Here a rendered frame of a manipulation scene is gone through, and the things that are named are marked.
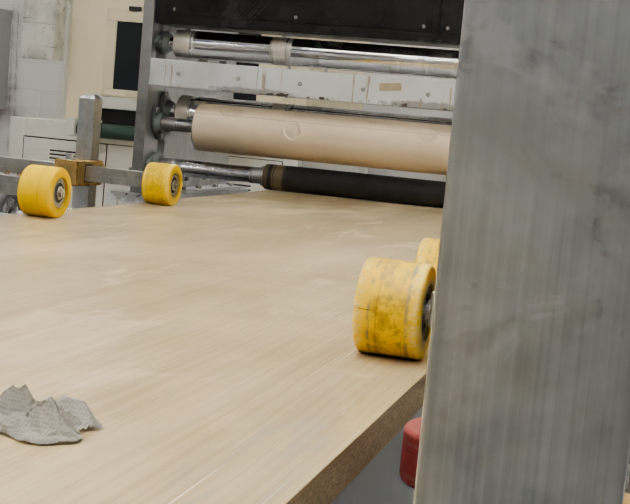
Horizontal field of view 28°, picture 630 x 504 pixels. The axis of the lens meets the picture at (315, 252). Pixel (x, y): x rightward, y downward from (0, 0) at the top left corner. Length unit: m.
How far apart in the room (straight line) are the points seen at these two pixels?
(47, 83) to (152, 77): 7.27
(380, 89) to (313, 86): 0.17
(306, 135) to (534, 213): 2.93
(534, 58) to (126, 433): 0.56
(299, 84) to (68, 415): 2.45
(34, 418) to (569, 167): 0.54
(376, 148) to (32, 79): 7.66
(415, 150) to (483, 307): 2.87
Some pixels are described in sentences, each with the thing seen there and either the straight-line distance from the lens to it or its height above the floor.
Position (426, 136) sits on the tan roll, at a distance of 3.08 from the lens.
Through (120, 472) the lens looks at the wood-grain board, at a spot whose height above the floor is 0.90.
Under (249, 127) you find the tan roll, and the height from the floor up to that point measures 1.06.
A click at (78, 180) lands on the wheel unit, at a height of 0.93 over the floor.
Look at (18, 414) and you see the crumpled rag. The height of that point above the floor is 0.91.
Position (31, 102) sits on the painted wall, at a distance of 10.60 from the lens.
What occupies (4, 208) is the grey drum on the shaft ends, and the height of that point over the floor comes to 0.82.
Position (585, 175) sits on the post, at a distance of 0.21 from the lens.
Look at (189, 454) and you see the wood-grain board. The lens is 0.70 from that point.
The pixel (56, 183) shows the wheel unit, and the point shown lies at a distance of 1.99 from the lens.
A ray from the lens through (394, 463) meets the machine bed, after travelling 1.25.
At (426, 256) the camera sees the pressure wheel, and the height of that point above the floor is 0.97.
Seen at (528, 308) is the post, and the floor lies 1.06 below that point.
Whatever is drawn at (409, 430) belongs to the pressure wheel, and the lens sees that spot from 0.78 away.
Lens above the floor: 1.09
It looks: 6 degrees down
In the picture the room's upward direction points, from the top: 5 degrees clockwise
